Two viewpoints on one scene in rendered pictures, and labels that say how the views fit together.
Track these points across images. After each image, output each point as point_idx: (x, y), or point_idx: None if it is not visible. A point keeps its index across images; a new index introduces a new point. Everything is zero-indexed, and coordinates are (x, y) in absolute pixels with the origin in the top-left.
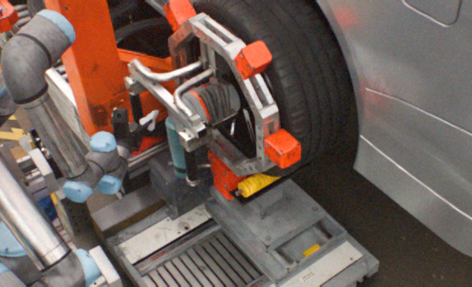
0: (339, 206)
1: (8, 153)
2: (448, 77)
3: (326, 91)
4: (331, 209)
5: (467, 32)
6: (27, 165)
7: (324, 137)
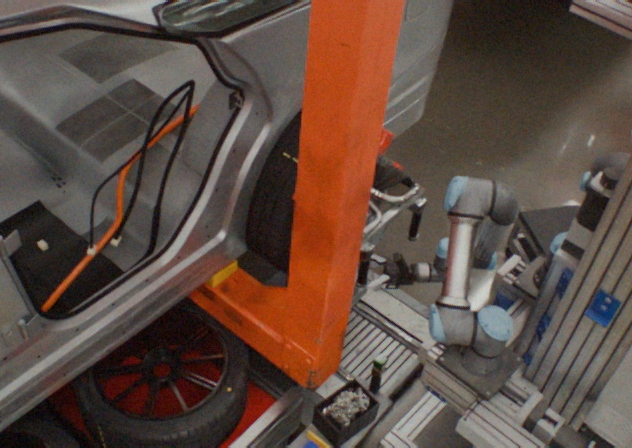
0: (257, 272)
1: (448, 349)
2: (423, 35)
3: None
4: (262, 277)
5: (431, 5)
6: (439, 350)
7: None
